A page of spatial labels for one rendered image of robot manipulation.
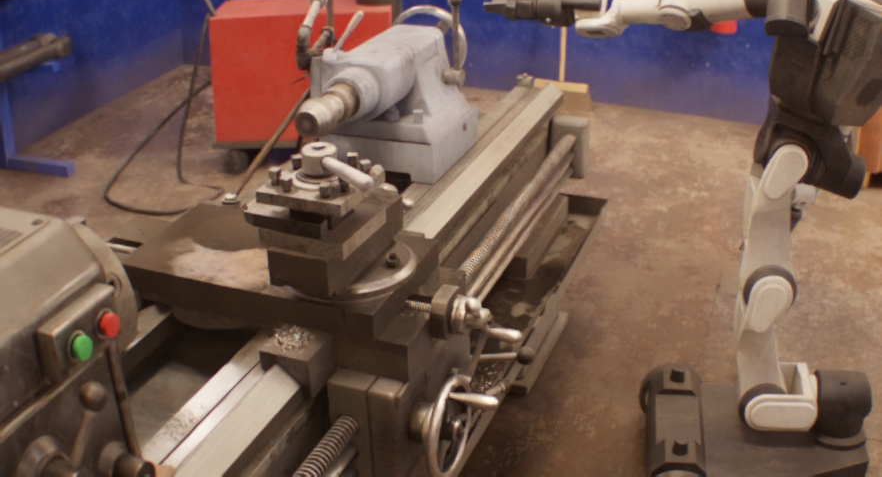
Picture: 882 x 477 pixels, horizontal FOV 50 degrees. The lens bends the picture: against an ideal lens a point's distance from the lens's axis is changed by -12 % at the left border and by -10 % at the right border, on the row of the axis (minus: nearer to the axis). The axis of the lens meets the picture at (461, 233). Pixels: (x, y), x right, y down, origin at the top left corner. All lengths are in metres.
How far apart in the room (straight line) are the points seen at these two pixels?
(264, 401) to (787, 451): 1.55
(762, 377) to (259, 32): 2.95
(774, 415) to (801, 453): 0.15
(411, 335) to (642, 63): 4.20
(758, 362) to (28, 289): 1.99
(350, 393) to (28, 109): 4.25
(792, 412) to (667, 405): 0.39
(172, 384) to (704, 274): 2.52
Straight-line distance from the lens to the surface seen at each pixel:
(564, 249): 3.22
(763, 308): 2.56
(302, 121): 2.21
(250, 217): 1.79
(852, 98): 2.32
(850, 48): 2.28
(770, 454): 2.78
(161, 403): 1.96
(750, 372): 2.71
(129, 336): 1.54
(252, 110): 4.88
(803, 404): 2.73
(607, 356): 3.45
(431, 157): 2.51
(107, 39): 6.37
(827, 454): 2.82
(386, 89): 2.39
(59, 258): 1.19
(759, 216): 2.48
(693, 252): 4.21
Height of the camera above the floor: 1.80
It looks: 25 degrees down
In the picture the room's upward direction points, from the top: straight up
